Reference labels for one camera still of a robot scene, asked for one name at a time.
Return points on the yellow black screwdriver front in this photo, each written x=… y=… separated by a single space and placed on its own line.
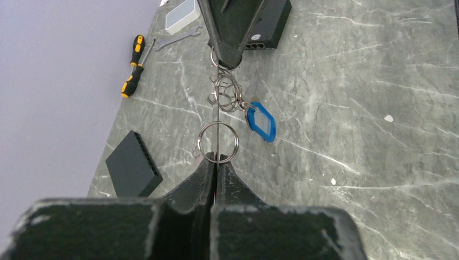
x=130 y=85

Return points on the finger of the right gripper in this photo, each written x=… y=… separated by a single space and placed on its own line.
x=229 y=25

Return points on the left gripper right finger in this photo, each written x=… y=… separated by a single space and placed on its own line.
x=242 y=226

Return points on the key bunch with rings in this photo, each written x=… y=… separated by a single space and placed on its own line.
x=226 y=97

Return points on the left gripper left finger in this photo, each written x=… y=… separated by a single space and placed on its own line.
x=175 y=226

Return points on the black flat box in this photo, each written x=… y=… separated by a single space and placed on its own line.
x=132 y=169

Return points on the clear plastic box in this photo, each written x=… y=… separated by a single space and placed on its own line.
x=181 y=16

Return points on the small silver wrench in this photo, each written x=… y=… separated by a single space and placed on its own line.
x=194 y=32

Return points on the orange black screwdriver rear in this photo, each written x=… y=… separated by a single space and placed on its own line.
x=138 y=47

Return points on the blue key tag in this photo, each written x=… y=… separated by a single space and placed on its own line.
x=261 y=121

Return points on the black network switch box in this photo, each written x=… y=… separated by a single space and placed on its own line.
x=270 y=27

